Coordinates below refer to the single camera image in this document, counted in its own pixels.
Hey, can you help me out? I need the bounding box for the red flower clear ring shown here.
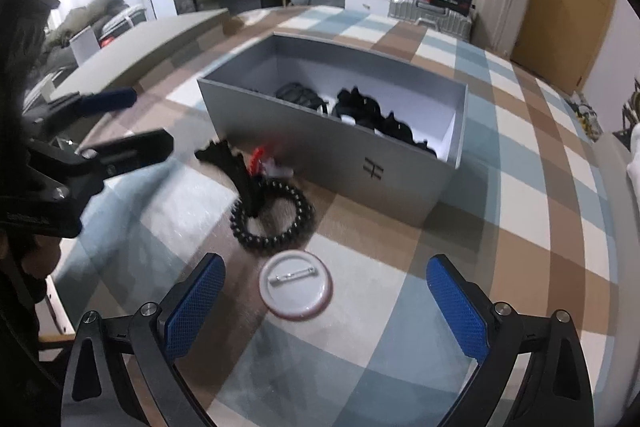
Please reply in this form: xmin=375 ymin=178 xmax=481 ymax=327
xmin=248 ymin=146 xmax=295 ymax=180

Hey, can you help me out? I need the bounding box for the black beaded bracelet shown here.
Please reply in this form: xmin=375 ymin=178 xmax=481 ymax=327
xmin=229 ymin=175 xmax=317 ymax=253

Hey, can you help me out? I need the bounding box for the white round pin badge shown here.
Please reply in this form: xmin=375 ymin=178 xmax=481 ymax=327
xmin=258 ymin=251 xmax=333 ymax=322

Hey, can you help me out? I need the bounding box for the black hair clip band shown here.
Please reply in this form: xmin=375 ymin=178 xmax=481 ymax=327
xmin=332 ymin=87 xmax=436 ymax=156

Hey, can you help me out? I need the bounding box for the person's left hand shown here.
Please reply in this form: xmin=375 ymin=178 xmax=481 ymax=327
xmin=1 ymin=235 xmax=62 ymax=280

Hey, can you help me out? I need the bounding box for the plaid bed cover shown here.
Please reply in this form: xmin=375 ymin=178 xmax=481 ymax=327
xmin=53 ymin=8 xmax=618 ymax=426

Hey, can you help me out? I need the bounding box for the black scrunchie in box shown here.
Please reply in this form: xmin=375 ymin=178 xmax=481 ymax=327
xmin=274 ymin=82 xmax=328 ymax=114

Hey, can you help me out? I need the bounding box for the grey open storage box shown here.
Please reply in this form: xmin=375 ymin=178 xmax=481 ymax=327
xmin=198 ymin=34 xmax=468 ymax=228

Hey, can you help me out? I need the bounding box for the silver suitcase lying flat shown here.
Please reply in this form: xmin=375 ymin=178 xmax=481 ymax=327
xmin=388 ymin=0 xmax=473 ymax=42

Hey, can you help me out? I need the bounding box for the wooden door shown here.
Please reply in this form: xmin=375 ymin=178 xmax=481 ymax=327
xmin=512 ymin=0 xmax=615 ymax=94

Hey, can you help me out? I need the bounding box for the white upright suitcase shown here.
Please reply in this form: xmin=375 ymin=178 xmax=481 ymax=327
xmin=472 ymin=0 xmax=529 ymax=58

